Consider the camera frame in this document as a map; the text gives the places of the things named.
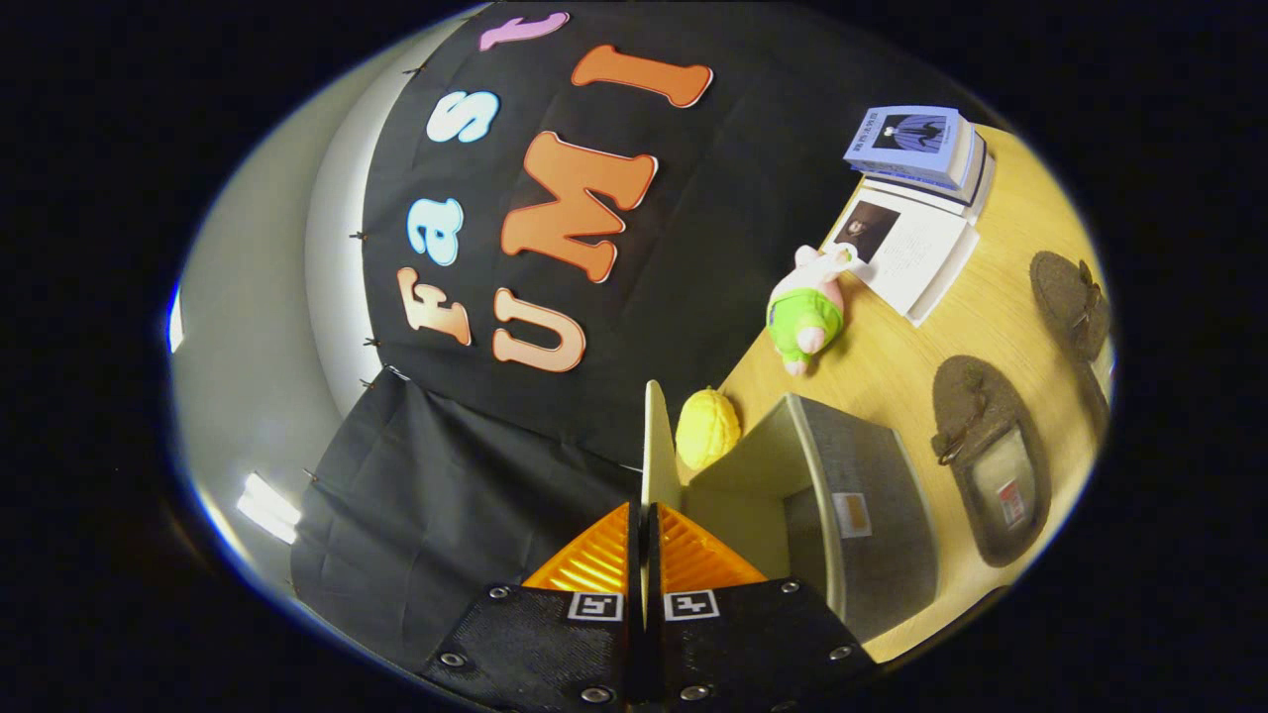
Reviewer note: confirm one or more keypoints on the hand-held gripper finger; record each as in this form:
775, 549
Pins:
633, 594
654, 594

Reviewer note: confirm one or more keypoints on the grey fabric storage box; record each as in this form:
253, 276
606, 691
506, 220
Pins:
872, 475

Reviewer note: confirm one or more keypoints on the brown shoe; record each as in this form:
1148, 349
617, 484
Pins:
996, 465
1065, 297

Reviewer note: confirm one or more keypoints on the yellow plush ball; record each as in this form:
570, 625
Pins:
707, 428

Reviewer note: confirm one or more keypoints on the pink plush toy green shirt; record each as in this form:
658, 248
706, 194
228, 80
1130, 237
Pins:
804, 312

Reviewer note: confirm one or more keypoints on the white book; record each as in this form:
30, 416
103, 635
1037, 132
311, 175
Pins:
921, 253

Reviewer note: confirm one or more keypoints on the dark-covered book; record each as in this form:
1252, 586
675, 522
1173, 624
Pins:
976, 183

